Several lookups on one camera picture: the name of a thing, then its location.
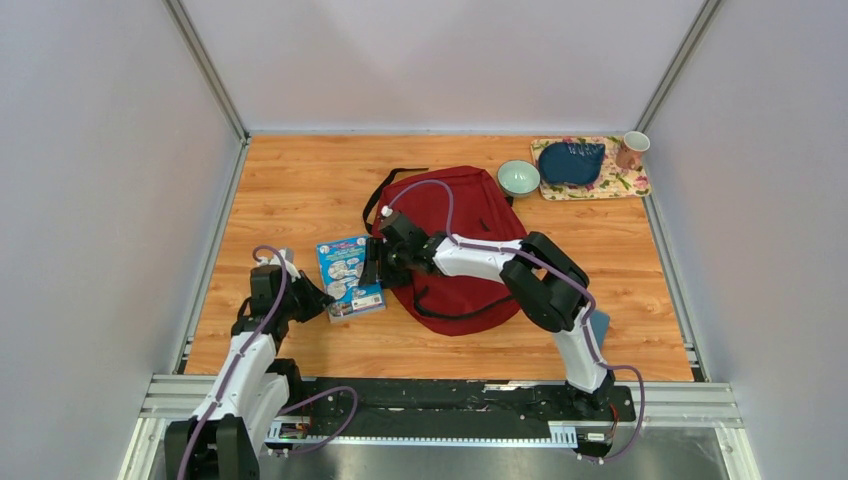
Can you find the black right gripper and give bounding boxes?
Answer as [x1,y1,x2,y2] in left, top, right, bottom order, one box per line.
[358,238,412,291]

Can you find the blue puzzle box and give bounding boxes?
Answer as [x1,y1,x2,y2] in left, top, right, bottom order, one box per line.
[316,235,386,324]

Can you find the red student backpack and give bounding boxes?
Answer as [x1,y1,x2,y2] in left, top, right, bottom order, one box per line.
[363,166,527,336]

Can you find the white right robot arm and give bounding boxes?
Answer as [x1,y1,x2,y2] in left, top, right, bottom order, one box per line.
[361,209,615,419]

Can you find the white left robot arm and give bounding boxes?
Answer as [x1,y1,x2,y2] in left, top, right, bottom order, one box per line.
[164,261,334,479]

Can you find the pale blue ceramic bowl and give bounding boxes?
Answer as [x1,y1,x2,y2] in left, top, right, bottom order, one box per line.
[496,160,541,198]

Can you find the dark blue pencil pouch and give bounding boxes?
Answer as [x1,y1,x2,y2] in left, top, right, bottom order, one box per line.
[538,142,606,186]

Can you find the teal blue wallet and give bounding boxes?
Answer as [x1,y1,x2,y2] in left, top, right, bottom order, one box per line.
[589,310,610,350]

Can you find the pink mug white inside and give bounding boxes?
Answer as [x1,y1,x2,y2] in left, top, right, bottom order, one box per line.
[615,131,651,170]

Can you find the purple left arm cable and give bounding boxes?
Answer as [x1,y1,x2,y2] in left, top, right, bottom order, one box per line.
[176,245,360,480]

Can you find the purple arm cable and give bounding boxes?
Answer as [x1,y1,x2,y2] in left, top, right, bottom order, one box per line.
[380,178,645,463]
[176,245,360,480]

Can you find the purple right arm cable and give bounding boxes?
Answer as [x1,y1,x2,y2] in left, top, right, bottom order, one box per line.
[380,178,645,463]

